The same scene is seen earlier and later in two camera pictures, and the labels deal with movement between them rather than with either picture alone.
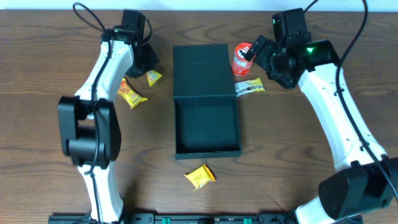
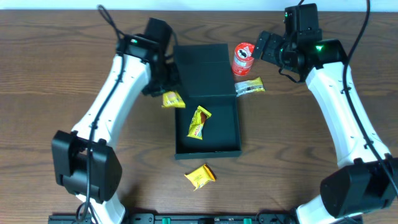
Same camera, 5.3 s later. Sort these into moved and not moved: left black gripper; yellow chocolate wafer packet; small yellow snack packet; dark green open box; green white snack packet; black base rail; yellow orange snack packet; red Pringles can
Moved: yellow orange snack packet; left black gripper; yellow chocolate wafer packet
Not moved: red Pringles can; green white snack packet; small yellow snack packet; black base rail; dark green open box
